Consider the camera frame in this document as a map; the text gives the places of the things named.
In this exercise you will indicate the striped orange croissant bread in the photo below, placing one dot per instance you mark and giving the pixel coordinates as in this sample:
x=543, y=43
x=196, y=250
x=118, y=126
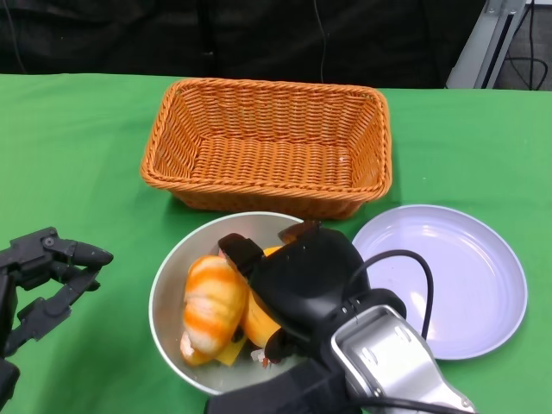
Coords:
x=211, y=302

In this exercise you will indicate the orange wicker basket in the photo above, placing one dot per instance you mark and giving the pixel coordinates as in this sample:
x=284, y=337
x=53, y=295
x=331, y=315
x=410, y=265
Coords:
x=271, y=164

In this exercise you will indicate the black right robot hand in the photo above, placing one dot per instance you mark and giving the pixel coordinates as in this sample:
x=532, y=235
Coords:
x=315, y=276

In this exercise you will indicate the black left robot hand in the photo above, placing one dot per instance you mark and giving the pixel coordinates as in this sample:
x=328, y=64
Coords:
x=34, y=259

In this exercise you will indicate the grey aluminium frame post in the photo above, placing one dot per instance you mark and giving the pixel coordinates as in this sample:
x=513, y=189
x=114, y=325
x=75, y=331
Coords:
x=487, y=47

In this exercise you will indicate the grey round bowl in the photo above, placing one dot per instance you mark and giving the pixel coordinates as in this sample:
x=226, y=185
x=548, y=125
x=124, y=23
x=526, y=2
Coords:
x=172, y=280

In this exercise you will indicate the green tablecloth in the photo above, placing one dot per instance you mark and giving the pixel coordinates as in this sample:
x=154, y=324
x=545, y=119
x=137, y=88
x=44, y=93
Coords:
x=64, y=129

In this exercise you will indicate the lavender round plate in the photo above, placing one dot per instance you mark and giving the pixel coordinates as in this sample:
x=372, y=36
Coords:
x=470, y=267

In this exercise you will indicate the black backdrop curtain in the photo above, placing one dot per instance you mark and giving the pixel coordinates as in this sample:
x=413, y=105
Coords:
x=108, y=34

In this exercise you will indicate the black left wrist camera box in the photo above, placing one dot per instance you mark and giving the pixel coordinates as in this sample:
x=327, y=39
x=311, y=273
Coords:
x=8, y=384

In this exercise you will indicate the yellow cake slice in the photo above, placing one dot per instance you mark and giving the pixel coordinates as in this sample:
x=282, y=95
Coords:
x=228, y=355

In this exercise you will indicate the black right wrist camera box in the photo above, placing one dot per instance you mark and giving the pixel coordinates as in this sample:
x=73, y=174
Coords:
x=280, y=392

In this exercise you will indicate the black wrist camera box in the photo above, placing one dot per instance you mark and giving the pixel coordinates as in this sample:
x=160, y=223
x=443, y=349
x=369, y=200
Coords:
x=8, y=384
x=280, y=392

